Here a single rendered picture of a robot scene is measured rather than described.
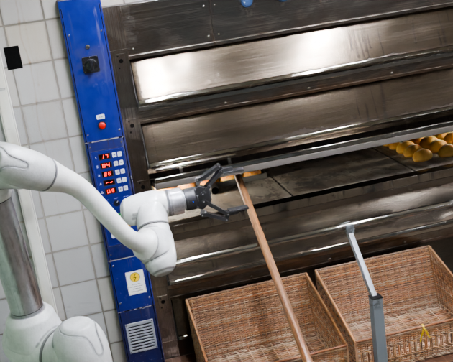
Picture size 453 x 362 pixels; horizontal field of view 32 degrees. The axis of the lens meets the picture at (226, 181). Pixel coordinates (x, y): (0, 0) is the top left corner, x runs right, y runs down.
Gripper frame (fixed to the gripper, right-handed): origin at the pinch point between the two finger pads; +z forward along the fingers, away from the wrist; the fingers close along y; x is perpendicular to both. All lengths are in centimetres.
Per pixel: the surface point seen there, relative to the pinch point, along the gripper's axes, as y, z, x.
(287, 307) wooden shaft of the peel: 42.3, 8.3, 9.1
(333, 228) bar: 31, 39, -24
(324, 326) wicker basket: 79, 35, -37
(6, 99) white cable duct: -34, -74, -59
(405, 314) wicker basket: 89, 76, -49
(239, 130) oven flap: -5, 15, -61
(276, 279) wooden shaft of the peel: 36.9, 8.6, -3.1
